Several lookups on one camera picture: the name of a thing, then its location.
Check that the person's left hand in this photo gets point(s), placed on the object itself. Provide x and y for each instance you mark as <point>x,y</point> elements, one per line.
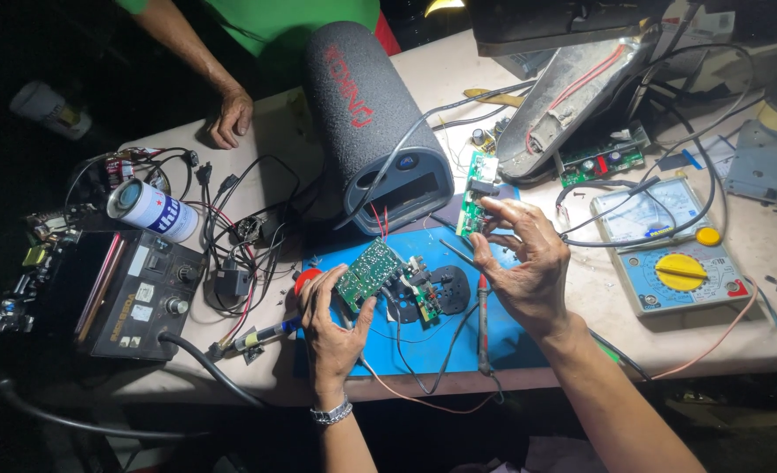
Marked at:
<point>329,341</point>

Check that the person's right hand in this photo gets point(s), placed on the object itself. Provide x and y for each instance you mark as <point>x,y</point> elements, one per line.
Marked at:
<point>533,276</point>

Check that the wide green circuit board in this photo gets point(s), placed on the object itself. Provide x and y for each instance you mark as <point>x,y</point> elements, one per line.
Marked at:
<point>369,270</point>

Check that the narrow green circuit board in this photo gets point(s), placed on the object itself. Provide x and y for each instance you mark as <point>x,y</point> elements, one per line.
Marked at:
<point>477,177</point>

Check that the silver wristwatch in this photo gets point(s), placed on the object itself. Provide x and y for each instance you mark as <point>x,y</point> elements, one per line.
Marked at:
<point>331,414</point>

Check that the red multimeter probe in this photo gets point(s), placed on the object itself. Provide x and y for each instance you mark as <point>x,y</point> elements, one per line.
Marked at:
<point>483,328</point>

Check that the black round perforated plate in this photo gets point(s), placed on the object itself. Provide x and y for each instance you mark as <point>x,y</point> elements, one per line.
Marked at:
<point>454,289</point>

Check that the blue work mat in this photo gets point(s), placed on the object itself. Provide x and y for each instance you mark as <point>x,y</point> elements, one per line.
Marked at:
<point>428,348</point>

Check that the small green amplifier board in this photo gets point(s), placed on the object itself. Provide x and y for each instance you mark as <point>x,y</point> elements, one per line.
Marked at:
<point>424,295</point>

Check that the black power adapter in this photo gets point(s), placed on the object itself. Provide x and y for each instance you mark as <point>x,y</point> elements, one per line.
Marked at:
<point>232,281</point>

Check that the green board with capacitors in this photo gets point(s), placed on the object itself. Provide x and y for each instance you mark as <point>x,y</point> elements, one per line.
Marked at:
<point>602,164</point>

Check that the analog multimeter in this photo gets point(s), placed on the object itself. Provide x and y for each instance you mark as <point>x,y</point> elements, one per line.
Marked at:
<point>674,253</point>

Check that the grey metal lamp housing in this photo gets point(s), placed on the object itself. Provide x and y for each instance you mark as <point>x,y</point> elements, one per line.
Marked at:
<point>566,105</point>

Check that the black soldering station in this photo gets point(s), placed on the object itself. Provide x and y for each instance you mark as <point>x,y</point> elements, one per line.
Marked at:
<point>132,295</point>

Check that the white spray can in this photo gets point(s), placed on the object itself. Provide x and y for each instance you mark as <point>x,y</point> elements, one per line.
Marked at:
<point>155,211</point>

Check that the grey tube speaker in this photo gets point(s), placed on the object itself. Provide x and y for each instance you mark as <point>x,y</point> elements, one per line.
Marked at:
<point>369,111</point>

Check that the white plastic container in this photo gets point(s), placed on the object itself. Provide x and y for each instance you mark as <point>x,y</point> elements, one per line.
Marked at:
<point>50,108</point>

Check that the grey metal bracket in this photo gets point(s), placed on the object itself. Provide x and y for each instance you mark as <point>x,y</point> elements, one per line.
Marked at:
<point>766,167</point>

